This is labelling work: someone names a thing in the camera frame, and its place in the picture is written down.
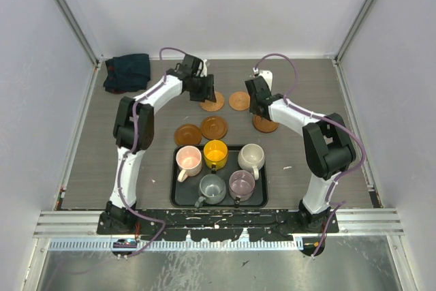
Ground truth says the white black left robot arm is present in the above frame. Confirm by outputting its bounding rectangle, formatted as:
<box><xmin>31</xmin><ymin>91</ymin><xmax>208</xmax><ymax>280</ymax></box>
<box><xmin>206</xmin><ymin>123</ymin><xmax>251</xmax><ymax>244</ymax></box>
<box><xmin>99</xmin><ymin>54</ymin><xmax>216</xmax><ymax>234</ymax></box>

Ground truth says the brown wooden coaster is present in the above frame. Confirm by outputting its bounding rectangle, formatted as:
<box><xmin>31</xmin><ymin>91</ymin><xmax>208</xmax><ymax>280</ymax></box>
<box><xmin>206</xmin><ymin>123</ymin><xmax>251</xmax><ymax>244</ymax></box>
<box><xmin>174</xmin><ymin>124</ymin><xmax>202</xmax><ymax>146</ymax></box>
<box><xmin>200</xmin><ymin>116</ymin><xmax>228</xmax><ymax>140</ymax></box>
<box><xmin>252</xmin><ymin>115</ymin><xmax>279</xmax><ymax>134</ymax></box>

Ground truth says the yellow ceramic mug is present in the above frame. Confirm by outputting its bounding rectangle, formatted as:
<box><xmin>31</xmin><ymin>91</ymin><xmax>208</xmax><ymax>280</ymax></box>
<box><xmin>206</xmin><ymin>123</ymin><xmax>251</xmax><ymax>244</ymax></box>
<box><xmin>203</xmin><ymin>140</ymin><xmax>228</xmax><ymax>173</ymax></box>

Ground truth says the grey ceramic mug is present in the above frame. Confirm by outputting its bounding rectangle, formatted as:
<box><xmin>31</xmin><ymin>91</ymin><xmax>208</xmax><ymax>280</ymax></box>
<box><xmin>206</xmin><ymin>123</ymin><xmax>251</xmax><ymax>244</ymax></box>
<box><xmin>195</xmin><ymin>174</ymin><xmax>227</xmax><ymax>208</ymax></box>

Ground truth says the mauve ceramic mug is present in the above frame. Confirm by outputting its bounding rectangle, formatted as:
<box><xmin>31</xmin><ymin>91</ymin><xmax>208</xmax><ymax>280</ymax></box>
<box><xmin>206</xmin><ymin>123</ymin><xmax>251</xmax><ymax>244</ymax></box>
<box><xmin>228</xmin><ymin>170</ymin><xmax>255</xmax><ymax>206</ymax></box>

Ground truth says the black mounting base plate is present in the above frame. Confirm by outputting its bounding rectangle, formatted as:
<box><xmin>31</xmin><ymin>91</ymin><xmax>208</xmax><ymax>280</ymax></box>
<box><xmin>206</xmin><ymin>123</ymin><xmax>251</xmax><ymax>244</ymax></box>
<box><xmin>97</xmin><ymin>209</ymin><xmax>339</xmax><ymax>242</ymax></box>

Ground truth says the white slotted cable duct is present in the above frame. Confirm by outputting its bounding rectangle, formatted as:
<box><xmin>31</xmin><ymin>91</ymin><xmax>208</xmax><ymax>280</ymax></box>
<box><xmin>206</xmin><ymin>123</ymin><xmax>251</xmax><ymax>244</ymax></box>
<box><xmin>48</xmin><ymin>238</ymin><xmax>303</xmax><ymax>252</ymax></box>

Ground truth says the cream ceramic mug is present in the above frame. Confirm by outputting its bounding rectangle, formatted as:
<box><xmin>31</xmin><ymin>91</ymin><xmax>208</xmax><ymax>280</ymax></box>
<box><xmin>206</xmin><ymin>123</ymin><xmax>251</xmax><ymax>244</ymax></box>
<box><xmin>238</xmin><ymin>144</ymin><xmax>265</xmax><ymax>180</ymax></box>

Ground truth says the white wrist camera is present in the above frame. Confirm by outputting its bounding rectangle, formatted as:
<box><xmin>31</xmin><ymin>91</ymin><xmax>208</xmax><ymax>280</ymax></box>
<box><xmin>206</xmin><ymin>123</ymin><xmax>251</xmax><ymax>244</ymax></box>
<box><xmin>253</xmin><ymin>68</ymin><xmax>273</xmax><ymax>91</ymax></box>
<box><xmin>199</xmin><ymin>59</ymin><xmax>209</xmax><ymax>77</ymax></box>

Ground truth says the dark blue folded cloth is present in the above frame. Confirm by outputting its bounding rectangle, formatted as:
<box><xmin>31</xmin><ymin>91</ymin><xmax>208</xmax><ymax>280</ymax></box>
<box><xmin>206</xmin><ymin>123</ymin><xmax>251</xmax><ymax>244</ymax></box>
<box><xmin>104</xmin><ymin>53</ymin><xmax>151</xmax><ymax>94</ymax></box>

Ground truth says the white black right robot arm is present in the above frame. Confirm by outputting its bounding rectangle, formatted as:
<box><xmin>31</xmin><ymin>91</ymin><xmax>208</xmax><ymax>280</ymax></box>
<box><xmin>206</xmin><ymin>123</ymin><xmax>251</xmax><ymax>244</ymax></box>
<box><xmin>245</xmin><ymin>75</ymin><xmax>356</xmax><ymax>232</ymax></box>

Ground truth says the woven rattan coaster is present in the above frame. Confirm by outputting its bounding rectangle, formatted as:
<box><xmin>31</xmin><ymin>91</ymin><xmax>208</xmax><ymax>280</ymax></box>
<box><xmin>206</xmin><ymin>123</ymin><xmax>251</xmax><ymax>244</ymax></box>
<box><xmin>228</xmin><ymin>91</ymin><xmax>250</xmax><ymax>111</ymax></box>
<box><xmin>199</xmin><ymin>91</ymin><xmax>225</xmax><ymax>112</ymax></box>

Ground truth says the black plastic tray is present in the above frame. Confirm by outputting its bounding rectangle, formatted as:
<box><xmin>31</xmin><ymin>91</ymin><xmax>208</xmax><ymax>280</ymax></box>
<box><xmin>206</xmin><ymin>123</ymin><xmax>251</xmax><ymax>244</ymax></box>
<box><xmin>170</xmin><ymin>144</ymin><xmax>268</xmax><ymax>209</ymax></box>

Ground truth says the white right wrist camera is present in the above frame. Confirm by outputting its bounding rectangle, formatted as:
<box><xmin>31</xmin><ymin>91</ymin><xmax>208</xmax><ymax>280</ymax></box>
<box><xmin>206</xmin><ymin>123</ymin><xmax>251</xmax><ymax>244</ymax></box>
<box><xmin>253</xmin><ymin>68</ymin><xmax>273</xmax><ymax>91</ymax></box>

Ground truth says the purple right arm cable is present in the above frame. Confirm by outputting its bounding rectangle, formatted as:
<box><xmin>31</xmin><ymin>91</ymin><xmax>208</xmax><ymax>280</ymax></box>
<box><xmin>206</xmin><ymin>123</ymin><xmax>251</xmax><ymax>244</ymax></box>
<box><xmin>253</xmin><ymin>53</ymin><xmax>367</xmax><ymax>258</ymax></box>

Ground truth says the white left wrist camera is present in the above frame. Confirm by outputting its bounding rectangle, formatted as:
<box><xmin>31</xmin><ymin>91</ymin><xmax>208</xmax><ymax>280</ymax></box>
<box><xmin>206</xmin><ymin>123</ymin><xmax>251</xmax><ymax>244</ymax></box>
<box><xmin>199</xmin><ymin>59</ymin><xmax>209</xmax><ymax>77</ymax></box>

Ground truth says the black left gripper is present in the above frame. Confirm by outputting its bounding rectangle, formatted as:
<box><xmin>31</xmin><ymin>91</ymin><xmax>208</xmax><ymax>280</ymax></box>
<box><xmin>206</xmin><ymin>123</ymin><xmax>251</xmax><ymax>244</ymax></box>
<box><xmin>189</xmin><ymin>73</ymin><xmax>215</xmax><ymax>102</ymax></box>

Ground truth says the pink ceramic mug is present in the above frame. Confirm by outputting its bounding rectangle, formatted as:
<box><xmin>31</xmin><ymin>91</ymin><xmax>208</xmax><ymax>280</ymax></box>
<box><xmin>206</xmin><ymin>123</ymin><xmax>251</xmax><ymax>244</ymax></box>
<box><xmin>176</xmin><ymin>146</ymin><xmax>202</xmax><ymax>183</ymax></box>

